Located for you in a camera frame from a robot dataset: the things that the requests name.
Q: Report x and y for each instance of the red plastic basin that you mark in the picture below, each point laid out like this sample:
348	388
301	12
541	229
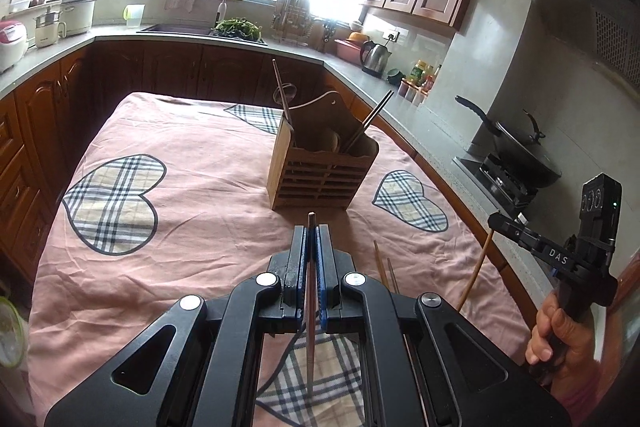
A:
347	49

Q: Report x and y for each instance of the silver metal chopstick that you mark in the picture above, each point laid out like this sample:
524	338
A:
364	127
375	117

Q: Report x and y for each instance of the green bowl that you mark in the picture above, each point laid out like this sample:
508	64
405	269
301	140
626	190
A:
10	332

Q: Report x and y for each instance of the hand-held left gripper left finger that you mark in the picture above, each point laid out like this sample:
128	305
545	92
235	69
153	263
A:
300	277

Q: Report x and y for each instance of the gas stove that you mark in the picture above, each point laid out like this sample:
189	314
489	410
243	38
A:
505	187

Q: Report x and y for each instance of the green mug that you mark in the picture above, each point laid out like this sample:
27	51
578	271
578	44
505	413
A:
395	75

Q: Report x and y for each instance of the kitchen sink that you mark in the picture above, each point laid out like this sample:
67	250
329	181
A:
175	29

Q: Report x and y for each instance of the pink white rice cooker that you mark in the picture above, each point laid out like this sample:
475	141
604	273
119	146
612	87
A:
12	47

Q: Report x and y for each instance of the single wooden chopstick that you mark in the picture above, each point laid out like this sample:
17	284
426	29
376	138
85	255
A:
311	367

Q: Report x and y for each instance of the spice jar set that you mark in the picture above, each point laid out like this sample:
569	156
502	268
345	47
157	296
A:
412	93

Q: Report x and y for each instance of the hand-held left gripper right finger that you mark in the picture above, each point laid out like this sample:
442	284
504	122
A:
322	277

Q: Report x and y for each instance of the person's right forearm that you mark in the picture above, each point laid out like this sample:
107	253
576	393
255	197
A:
580	392

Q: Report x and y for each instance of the metal dish rack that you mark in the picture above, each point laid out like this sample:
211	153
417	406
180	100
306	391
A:
292	19

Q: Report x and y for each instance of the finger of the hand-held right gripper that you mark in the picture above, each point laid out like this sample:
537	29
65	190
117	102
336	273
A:
522	222
505	227

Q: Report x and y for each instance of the dark knife block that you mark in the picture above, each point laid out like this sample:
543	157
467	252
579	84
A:
327	34

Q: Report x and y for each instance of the plain bamboo chopstick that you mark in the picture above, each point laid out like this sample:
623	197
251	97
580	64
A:
475	272

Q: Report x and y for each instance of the yellow oil bottle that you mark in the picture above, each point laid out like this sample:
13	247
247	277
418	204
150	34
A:
419	71

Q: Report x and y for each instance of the grey countertop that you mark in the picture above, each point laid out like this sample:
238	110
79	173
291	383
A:
430	137

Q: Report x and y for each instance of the white wall outlet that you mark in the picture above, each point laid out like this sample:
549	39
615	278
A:
391	36

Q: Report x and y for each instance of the chrome faucet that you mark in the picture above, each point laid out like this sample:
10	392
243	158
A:
220	7

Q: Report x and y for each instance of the wooden utensil holder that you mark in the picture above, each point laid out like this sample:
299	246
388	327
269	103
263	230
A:
320	182

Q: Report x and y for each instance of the red sauce bottle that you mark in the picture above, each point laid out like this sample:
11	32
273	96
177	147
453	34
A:
434	78

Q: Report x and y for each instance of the paper towel roll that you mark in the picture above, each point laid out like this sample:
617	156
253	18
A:
21	1

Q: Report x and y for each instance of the steel electric kettle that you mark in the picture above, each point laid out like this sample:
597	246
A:
375	59

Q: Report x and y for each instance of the pink heart printed bedsheet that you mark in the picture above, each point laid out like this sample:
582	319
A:
200	217

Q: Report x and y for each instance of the small white electric pot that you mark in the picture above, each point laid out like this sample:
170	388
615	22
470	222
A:
49	32

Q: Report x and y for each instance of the wooden chopstick patterned end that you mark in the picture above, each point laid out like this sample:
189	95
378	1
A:
380	264
392	277

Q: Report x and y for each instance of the green leafy vegetables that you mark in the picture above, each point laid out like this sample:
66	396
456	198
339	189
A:
240	29

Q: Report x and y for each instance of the black wok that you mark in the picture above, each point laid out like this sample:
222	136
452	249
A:
525	162

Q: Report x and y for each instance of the large white rice cooker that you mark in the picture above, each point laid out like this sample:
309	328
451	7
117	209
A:
77	14

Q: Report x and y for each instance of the person's right hand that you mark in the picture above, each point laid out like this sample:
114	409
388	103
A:
575	342

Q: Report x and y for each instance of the wooden base cabinets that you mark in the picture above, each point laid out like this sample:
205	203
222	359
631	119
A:
165	72

